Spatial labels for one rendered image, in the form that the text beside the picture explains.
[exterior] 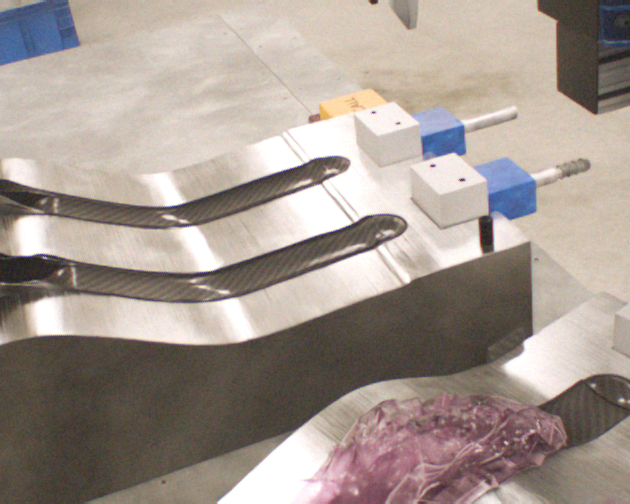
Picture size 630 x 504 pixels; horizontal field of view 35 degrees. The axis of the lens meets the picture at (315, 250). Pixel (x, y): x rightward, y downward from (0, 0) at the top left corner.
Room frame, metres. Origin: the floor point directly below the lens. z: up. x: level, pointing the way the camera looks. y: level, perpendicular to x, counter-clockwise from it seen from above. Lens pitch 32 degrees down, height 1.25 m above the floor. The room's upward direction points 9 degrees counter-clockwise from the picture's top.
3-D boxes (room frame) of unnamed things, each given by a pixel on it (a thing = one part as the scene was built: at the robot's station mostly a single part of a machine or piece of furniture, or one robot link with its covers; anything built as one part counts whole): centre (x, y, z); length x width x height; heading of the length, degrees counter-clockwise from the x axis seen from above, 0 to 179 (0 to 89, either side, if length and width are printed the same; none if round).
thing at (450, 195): (0.62, -0.15, 0.89); 0.13 x 0.05 x 0.05; 105
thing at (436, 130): (0.73, -0.12, 0.89); 0.13 x 0.05 x 0.05; 105
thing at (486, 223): (0.56, -0.11, 0.90); 0.01 x 0.01 x 0.02; 15
